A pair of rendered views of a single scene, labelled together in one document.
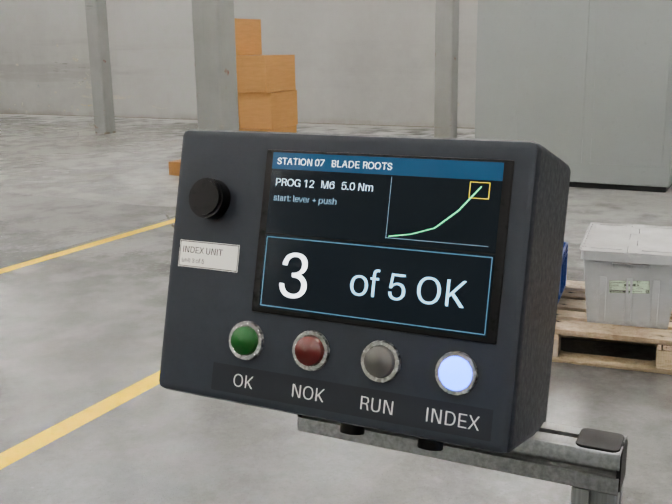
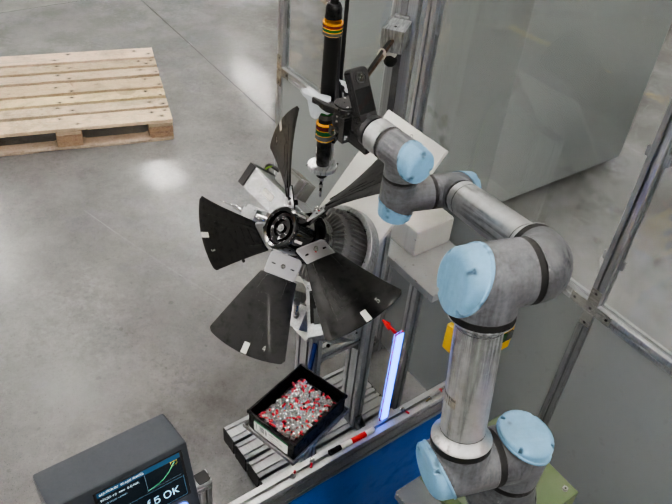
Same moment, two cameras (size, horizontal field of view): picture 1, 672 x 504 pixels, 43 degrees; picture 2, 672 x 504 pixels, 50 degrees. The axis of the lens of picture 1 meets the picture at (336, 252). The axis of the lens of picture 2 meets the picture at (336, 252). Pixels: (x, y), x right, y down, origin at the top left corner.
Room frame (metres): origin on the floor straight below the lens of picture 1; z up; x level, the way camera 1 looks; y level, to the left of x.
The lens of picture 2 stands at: (-0.04, 0.50, 2.43)
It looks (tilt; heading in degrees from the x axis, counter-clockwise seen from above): 40 degrees down; 294
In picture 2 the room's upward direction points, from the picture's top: 6 degrees clockwise
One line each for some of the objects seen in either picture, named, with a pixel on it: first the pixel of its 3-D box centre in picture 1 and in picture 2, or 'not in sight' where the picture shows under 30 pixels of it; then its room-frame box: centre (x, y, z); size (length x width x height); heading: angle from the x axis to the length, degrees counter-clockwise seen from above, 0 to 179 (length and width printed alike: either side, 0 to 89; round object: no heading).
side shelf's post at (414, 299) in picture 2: not in sight; (406, 341); (0.47, -1.35, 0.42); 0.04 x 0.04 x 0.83; 64
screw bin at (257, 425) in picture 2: not in sight; (297, 410); (0.51, -0.57, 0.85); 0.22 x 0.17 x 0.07; 79
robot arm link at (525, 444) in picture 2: not in sight; (516, 449); (-0.04, -0.45, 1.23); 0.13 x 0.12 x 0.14; 46
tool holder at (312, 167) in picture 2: not in sight; (324, 148); (0.61, -0.82, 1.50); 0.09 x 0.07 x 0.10; 99
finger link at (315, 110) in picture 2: not in sight; (314, 105); (0.62, -0.77, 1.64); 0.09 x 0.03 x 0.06; 176
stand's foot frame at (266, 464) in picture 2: not in sight; (321, 438); (0.64, -1.05, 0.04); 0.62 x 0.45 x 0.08; 64
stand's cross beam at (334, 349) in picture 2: not in sight; (335, 346); (0.64, -1.06, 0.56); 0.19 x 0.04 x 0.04; 64
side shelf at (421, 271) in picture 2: not in sight; (423, 255); (0.47, -1.35, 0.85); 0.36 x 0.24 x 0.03; 154
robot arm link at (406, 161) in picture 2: not in sight; (404, 157); (0.37, -0.69, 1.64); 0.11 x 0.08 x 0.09; 154
